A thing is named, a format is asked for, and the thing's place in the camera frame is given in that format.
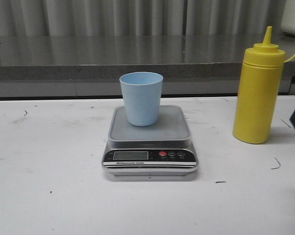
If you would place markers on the yellow squeeze bottle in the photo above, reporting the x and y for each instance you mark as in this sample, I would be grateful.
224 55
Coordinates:
260 78

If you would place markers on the light blue plastic cup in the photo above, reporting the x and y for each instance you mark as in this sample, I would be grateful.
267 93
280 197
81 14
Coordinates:
141 93

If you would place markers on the silver digital kitchen scale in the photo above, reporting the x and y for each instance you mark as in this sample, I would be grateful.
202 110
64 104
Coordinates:
164 148

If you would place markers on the white kitchen appliance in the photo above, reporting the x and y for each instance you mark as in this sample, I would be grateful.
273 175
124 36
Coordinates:
288 18

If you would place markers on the grey stone counter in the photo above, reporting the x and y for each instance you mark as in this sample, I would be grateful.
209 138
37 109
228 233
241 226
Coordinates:
90 66

